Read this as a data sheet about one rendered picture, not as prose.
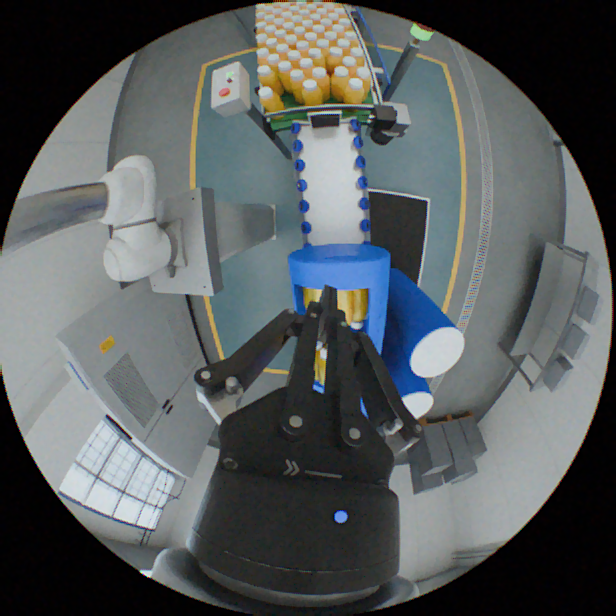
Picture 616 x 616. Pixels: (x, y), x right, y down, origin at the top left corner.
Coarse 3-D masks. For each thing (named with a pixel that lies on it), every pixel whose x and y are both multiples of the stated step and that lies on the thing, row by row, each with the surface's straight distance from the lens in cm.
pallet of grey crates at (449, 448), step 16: (448, 416) 395; (464, 416) 439; (432, 432) 362; (448, 432) 377; (464, 432) 395; (480, 432) 417; (416, 448) 381; (432, 448) 348; (448, 448) 362; (464, 448) 379; (480, 448) 400; (416, 464) 385; (432, 464) 336; (448, 464) 354; (464, 464) 367; (416, 480) 386; (432, 480) 377; (448, 480) 374
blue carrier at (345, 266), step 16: (288, 256) 55; (304, 256) 51; (320, 256) 49; (336, 256) 48; (352, 256) 48; (368, 256) 48; (384, 256) 50; (304, 272) 46; (320, 272) 44; (336, 272) 43; (352, 272) 43; (368, 272) 45; (384, 272) 50; (320, 288) 45; (352, 288) 45; (384, 288) 52; (384, 304) 54; (368, 320) 51; (384, 320) 59; (320, 384) 67
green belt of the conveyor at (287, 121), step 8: (280, 96) 93; (288, 96) 93; (368, 96) 93; (288, 104) 90; (296, 104) 89; (328, 104) 88; (336, 104) 88; (368, 104) 90; (304, 112) 87; (344, 112) 87; (360, 112) 88; (368, 112) 88; (272, 120) 88; (280, 120) 87; (288, 120) 86; (296, 120) 85; (304, 120) 85; (360, 120) 87; (272, 128) 87; (280, 128) 87; (288, 128) 87
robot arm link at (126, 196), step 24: (120, 168) 68; (144, 168) 67; (48, 192) 56; (72, 192) 57; (96, 192) 59; (120, 192) 60; (144, 192) 65; (24, 216) 52; (48, 216) 54; (72, 216) 56; (96, 216) 62; (120, 216) 63; (144, 216) 66; (24, 240) 54
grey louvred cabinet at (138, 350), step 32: (128, 288) 224; (96, 320) 170; (128, 320) 175; (160, 320) 199; (192, 320) 243; (64, 352) 192; (96, 352) 163; (128, 352) 179; (160, 352) 203; (192, 352) 241; (96, 384) 168; (128, 384) 183; (160, 384) 209; (192, 384) 250; (128, 416) 192; (160, 416) 219; (192, 416) 262; (160, 448) 231; (192, 448) 279
